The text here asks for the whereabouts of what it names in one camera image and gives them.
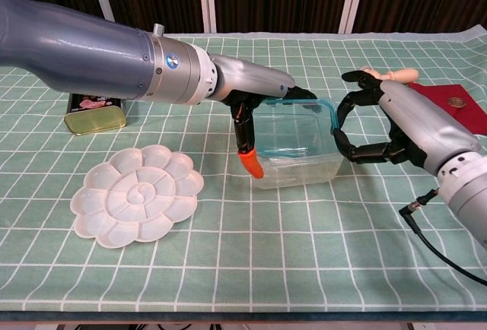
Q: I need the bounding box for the red envelope with wax seal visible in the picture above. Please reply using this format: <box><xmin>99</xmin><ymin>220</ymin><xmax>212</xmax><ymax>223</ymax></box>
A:
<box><xmin>409</xmin><ymin>83</ymin><xmax>487</xmax><ymax>136</ymax></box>

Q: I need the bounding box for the clear plastic food container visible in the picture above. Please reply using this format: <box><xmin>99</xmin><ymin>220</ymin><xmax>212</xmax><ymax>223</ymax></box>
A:
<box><xmin>249</xmin><ymin>111</ymin><xmax>345</xmax><ymax>190</ymax></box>

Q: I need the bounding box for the white flower paint palette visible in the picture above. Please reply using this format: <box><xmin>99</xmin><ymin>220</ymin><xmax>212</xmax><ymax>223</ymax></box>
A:
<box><xmin>70</xmin><ymin>144</ymin><xmax>205</xmax><ymax>249</ymax></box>

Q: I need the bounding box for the green checked tablecloth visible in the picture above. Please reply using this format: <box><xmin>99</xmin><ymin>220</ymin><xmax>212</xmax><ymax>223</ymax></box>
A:
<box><xmin>0</xmin><ymin>25</ymin><xmax>487</xmax><ymax>314</ymax></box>

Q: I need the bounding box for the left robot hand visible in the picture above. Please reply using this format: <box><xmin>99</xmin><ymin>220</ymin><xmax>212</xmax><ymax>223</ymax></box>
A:
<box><xmin>208</xmin><ymin>54</ymin><xmax>319</xmax><ymax>179</ymax></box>

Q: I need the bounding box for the black luncheon meat tin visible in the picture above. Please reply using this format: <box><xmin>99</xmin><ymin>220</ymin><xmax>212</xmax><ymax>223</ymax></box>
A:
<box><xmin>63</xmin><ymin>93</ymin><xmax>128</xmax><ymax>137</ymax></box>

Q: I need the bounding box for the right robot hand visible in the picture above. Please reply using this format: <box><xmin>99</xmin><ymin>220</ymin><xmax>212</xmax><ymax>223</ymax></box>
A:
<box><xmin>333</xmin><ymin>69</ymin><xmax>482</xmax><ymax>175</ymax></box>

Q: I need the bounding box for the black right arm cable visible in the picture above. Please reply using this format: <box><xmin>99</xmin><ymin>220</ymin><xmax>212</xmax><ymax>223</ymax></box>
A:
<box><xmin>399</xmin><ymin>189</ymin><xmax>487</xmax><ymax>285</ymax></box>

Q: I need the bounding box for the wooden toy hammer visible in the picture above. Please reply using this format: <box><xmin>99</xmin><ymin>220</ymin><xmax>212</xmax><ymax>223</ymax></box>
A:
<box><xmin>359</xmin><ymin>65</ymin><xmax>420</xmax><ymax>84</ymax></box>

